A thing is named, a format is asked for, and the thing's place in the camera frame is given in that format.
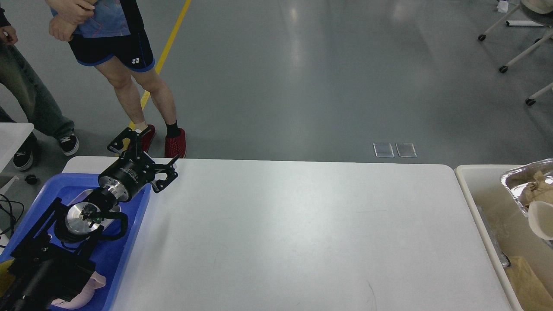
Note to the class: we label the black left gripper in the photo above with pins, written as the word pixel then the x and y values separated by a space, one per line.
pixel 134 168

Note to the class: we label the pink HOME mug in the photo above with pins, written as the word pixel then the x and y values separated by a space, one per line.
pixel 95 282

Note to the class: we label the aluminium foil tray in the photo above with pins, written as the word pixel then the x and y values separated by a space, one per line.
pixel 515 180

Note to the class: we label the brown paper napkin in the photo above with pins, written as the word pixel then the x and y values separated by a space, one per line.
pixel 537 190

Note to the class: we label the white paper cup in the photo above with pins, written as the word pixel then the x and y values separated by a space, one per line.
pixel 540 219

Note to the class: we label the stainless steel rectangular tray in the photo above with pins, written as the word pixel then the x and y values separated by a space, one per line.
pixel 93 207

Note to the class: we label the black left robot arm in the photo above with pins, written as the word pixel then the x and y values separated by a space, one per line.
pixel 75 239

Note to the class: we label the person in blue shirt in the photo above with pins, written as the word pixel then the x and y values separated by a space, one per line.
pixel 110 36

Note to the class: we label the white side table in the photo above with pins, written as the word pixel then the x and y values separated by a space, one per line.
pixel 12 136

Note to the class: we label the blue HOME mug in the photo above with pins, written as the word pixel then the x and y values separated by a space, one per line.
pixel 6 279

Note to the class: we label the white rolling chair base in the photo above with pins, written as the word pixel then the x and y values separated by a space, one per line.
pixel 516 36

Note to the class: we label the beige plastic waste bin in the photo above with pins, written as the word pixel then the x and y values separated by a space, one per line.
pixel 497 216

